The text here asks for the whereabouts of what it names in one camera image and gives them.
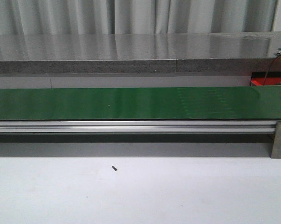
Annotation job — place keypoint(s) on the grey stone shelf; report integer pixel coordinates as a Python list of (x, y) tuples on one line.
[(140, 53)]

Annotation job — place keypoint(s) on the green conveyor belt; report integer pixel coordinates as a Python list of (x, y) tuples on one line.
[(141, 103)]

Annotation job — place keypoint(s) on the red plastic bin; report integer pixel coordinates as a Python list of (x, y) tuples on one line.
[(260, 78)]

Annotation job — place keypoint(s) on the grey pleated curtain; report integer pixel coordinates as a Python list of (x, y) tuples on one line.
[(27, 17)]

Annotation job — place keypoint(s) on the aluminium conveyor frame rail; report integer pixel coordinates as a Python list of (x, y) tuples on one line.
[(140, 126)]

